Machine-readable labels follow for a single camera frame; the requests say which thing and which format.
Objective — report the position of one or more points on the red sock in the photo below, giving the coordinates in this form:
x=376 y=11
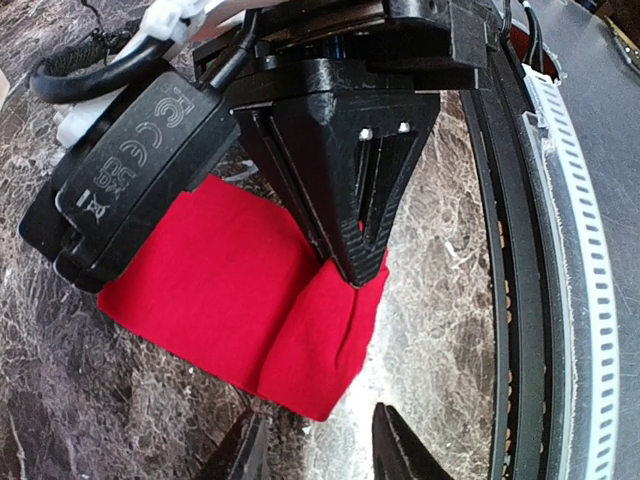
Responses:
x=228 y=282

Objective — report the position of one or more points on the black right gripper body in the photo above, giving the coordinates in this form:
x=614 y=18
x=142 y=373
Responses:
x=309 y=48

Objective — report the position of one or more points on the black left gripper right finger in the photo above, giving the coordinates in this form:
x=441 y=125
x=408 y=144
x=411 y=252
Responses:
x=398 y=453

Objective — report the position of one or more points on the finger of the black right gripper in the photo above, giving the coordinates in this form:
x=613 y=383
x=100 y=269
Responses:
x=348 y=141
x=263 y=143

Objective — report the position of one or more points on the white slotted cable duct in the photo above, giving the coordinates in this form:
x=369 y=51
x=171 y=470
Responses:
x=587 y=316

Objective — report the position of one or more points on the black front rail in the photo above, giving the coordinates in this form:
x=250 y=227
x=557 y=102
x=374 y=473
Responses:
x=530 y=385

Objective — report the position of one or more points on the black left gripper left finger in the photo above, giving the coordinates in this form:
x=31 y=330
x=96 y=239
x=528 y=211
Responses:
x=243 y=452

